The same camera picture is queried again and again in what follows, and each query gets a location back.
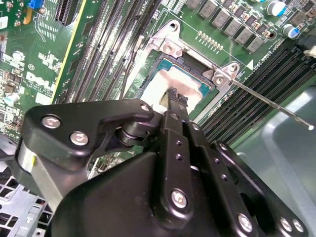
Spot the silver CPU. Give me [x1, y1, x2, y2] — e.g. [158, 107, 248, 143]
[142, 59, 213, 117]

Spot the metal wire locking lever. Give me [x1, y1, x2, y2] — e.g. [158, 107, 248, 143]
[120, 34, 145, 99]
[212, 69, 316, 131]

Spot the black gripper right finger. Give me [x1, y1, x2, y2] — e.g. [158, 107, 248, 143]
[178, 94, 310, 237]

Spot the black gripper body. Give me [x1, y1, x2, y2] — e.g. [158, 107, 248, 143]
[49, 152, 250, 237]

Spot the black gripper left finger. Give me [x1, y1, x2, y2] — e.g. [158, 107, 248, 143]
[14, 88, 196, 227]

